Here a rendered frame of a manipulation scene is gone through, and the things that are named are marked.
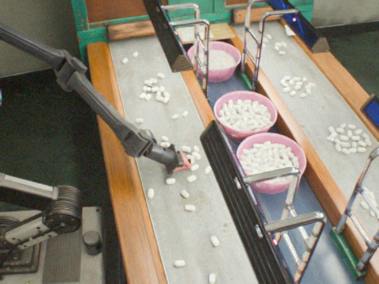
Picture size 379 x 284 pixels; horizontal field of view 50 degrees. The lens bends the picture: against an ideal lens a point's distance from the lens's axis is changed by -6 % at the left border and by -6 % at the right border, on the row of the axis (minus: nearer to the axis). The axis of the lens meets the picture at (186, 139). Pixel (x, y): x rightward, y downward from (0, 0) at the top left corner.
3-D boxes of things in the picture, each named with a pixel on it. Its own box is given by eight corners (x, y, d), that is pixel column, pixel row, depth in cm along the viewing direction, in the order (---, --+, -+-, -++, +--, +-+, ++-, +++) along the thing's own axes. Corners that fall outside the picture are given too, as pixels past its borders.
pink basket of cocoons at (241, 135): (240, 158, 172) (243, 141, 166) (200, 122, 188) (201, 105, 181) (286, 132, 184) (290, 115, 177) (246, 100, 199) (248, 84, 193)
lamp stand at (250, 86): (252, 100, 199) (262, 14, 168) (237, 76, 213) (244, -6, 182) (288, 94, 203) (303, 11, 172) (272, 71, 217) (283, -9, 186)
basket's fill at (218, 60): (197, 85, 206) (198, 76, 202) (186, 60, 222) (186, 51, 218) (241, 78, 210) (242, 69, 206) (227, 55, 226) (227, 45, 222)
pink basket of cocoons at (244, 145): (248, 207, 155) (251, 191, 148) (225, 156, 173) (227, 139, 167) (313, 191, 160) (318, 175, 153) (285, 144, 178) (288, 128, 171)
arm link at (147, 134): (125, 154, 143) (141, 135, 141) (117, 135, 151) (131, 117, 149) (151, 166, 150) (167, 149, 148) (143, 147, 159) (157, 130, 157)
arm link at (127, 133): (53, 79, 152) (69, 55, 150) (62, 80, 158) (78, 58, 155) (128, 161, 142) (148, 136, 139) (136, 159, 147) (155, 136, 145)
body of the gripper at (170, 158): (176, 144, 157) (160, 137, 152) (183, 164, 150) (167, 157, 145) (164, 155, 159) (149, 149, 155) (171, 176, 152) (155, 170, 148)
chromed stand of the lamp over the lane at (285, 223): (241, 316, 124) (261, 237, 93) (221, 262, 138) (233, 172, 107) (298, 299, 128) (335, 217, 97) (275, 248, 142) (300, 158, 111)
